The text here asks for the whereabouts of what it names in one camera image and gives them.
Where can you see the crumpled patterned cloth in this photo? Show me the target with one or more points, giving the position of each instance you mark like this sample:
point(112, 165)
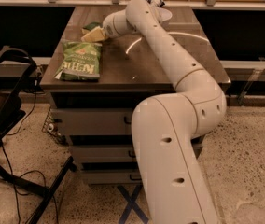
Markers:
point(156, 3)

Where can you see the grey drawer cabinet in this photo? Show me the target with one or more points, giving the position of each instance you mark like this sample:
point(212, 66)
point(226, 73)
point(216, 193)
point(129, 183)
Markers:
point(129, 73)

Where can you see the bottom grey drawer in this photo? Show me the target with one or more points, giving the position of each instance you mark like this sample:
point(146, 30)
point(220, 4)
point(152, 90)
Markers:
point(97, 177)

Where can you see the wire basket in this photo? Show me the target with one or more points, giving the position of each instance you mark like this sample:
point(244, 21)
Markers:
point(51, 129)

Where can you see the top grey drawer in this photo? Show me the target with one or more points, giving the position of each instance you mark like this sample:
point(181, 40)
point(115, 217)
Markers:
point(93, 121)

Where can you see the middle grey drawer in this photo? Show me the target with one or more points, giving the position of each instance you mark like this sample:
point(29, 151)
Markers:
point(103, 153)

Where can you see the white bowl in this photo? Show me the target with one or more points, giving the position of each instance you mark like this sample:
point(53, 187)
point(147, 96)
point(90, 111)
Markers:
point(164, 16)

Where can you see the grey drawer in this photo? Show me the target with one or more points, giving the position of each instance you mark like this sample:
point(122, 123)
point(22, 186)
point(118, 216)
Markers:
point(93, 121)
point(103, 153)
point(97, 177)

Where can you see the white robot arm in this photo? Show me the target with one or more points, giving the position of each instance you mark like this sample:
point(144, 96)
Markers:
point(164, 125)

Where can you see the green yellow sponge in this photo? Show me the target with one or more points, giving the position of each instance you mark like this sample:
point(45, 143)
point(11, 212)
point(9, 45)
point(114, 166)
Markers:
point(90, 26)

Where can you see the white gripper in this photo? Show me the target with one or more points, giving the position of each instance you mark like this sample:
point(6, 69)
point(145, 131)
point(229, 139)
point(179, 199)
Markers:
point(110, 26)

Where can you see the green chip bag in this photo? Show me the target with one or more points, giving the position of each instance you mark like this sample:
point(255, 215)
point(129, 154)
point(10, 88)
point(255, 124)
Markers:
point(81, 61)

